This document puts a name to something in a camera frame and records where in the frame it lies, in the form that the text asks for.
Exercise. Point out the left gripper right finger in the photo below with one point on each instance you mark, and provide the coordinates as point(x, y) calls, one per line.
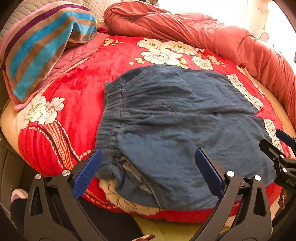
point(242, 211)

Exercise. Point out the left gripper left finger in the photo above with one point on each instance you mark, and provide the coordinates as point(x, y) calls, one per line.
point(53, 211)

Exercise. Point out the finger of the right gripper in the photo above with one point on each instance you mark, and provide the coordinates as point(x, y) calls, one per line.
point(275, 155)
point(284, 137)

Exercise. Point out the blue denim lace-trimmed pants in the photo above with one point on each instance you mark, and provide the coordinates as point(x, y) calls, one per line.
point(154, 119)

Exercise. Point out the light green sleeve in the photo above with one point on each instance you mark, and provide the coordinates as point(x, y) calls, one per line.
point(166, 231)

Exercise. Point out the pink quilted pillow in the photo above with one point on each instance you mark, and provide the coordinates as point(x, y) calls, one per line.
point(69, 59)

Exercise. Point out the striped towel pillow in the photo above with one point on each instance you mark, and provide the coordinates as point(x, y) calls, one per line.
point(32, 47)

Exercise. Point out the pink-red quilted duvet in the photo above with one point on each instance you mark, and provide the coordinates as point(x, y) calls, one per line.
point(268, 66)

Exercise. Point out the grey quilted headboard cushion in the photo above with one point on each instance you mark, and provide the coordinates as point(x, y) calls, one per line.
point(15, 11)

